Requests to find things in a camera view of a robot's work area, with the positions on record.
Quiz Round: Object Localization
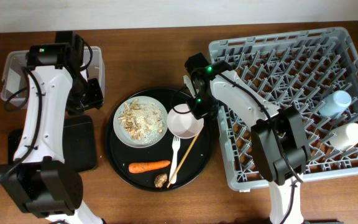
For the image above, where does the pink saucer bowl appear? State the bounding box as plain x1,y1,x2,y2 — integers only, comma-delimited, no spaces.
167,103,204,139

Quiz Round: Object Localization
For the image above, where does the blue plastic cup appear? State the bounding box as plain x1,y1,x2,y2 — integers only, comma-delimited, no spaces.
318,90,352,118

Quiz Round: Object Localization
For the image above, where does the cream paper cup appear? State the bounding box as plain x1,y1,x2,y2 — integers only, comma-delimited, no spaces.
329,123,358,151

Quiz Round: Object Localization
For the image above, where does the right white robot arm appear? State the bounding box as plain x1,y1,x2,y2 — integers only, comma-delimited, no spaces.
185,55,311,223

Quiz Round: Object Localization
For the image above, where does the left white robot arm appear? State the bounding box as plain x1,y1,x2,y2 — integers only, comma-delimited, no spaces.
0,43,104,223

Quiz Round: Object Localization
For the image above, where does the clear plastic waste bin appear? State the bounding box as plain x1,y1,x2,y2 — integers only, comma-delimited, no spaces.
1,46,105,101

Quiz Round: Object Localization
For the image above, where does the grey dishwasher rack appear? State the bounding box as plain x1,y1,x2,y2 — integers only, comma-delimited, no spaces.
209,27,358,182

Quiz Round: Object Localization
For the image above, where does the wooden chopstick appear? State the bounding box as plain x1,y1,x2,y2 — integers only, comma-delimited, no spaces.
167,134,200,188

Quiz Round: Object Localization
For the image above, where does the black rectangular tray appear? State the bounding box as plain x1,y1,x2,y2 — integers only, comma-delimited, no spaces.
24,114,97,172

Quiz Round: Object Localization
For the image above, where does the grey plate with food scraps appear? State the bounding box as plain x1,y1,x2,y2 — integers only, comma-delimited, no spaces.
112,96,167,148

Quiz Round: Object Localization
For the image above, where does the round black serving tray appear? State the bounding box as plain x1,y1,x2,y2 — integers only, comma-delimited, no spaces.
104,87,214,192

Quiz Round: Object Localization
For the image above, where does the brown walnut shell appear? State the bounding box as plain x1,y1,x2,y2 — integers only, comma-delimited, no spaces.
154,174,168,188

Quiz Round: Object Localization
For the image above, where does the orange carrot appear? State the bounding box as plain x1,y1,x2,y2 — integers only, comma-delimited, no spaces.
128,160,171,174

